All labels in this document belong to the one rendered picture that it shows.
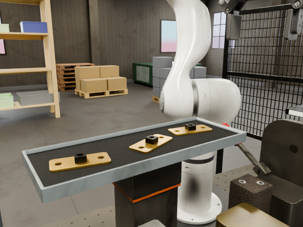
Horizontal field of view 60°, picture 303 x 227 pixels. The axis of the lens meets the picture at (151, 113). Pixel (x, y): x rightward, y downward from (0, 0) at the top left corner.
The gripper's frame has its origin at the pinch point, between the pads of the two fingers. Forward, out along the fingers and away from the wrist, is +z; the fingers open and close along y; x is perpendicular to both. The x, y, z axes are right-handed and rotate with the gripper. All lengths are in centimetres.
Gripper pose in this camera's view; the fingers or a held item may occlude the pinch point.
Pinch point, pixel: (259, 33)
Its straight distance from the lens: 45.5
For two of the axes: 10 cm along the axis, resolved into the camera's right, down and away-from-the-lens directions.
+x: 7.4, -1.7, 6.5
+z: -0.1, 9.7, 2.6
